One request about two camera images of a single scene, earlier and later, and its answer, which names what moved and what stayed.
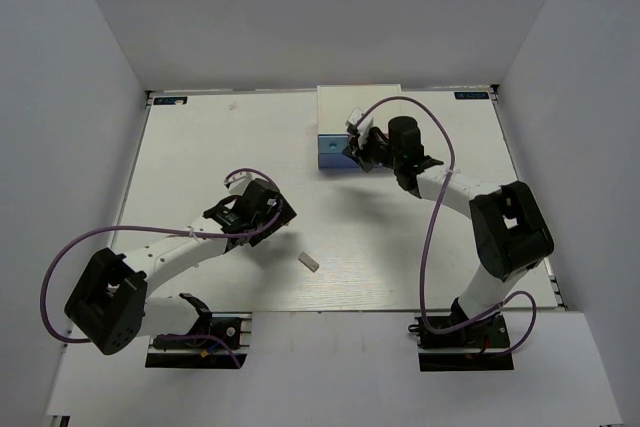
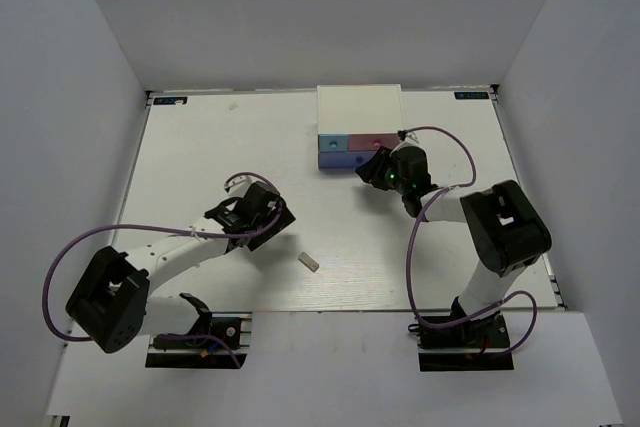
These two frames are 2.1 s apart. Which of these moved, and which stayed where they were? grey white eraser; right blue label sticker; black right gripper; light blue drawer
Moved: black right gripper
Stayed: grey white eraser; right blue label sticker; light blue drawer
